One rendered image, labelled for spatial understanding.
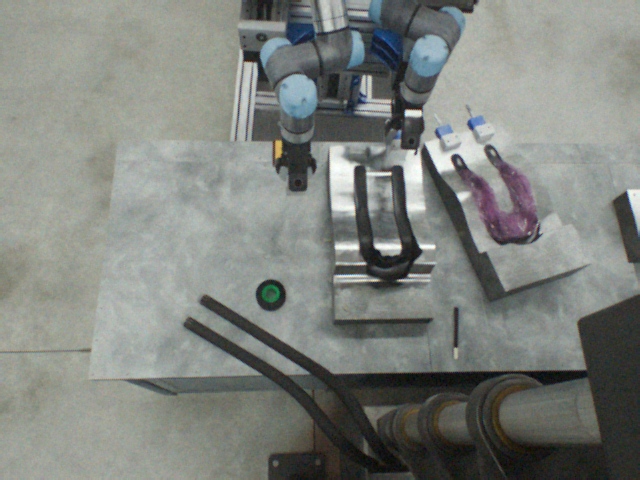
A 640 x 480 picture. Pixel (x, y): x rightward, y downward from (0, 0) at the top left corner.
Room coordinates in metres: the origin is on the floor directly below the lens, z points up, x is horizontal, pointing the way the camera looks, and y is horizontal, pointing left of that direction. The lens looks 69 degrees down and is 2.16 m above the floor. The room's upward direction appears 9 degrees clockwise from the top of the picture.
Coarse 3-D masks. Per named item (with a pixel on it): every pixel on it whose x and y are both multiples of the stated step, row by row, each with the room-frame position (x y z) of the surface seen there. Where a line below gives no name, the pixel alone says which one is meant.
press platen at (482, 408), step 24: (480, 384) 0.10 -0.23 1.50; (504, 384) 0.10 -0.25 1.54; (528, 384) 0.11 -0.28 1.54; (480, 408) 0.07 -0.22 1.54; (480, 432) 0.04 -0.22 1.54; (504, 432) 0.05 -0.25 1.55; (504, 456) 0.02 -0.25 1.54; (528, 456) 0.03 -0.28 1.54; (552, 456) 0.03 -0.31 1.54; (576, 456) 0.04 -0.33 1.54; (600, 456) 0.04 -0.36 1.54
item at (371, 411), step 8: (368, 408) 0.11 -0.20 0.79; (376, 408) 0.11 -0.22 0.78; (384, 408) 0.12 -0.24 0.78; (368, 416) 0.09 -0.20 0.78; (368, 448) 0.01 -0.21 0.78; (376, 456) 0.00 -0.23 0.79; (400, 456) 0.01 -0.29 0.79; (384, 464) -0.02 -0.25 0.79; (368, 472) -0.04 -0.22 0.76; (376, 472) -0.04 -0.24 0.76; (384, 472) -0.03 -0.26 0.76; (392, 472) -0.03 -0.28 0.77; (400, 472) -0.03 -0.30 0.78; (408, 472) -0.02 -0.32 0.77
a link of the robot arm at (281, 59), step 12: (264, 48) 0.77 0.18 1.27; (276, 48) 0.76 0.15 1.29; (288, 48) 0.77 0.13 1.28; (300, 48) 0.77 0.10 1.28; (312, 48) 0.78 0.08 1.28; (264, 60) 0.75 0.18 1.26; (276, 60) 0.73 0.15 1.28; (288, 60) 0.74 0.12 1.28; (300, 60) 0.75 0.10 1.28; (312, 60) 0.75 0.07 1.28; (276, 72) 0.71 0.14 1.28; (288, 72) 0.71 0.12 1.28; (300, 72) 0.72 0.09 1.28; (312, 72) 0.74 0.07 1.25; (276, 84) 0.69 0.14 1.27
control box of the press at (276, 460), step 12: (276, 456) -0.06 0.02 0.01; (288, 456) -0.05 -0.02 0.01; (300, 456) -0.05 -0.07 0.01; (312, 456) -0.04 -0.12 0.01; (324, 456) -0.03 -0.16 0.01; (276, 468) -0.10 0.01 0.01; (288, 468) -0.10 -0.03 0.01; (300, 468) -0.09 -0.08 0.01; (312, 468) -0.08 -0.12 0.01; (324, 468) -0.07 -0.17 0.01
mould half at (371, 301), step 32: (352, 160) 0.76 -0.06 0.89; (384, 160) 0.78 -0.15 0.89; (416, 160) 0.80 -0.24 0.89; (352, 192) 0.67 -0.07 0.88; (384, 192) 0.68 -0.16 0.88; (416, 192) 0.70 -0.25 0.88; (352, 224) 0.56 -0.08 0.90; (384, 224) 0.58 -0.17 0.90; (416, 224) 0.59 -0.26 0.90; (352, 256) 0.46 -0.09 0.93; (352, 288) 0.40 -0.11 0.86; (384, 288) 0.41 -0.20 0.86; (416, 288) 0.43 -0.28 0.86; (352, 320) 0.31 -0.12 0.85; (384, 320) 0.33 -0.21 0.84; (416, 320) 0.35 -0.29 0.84
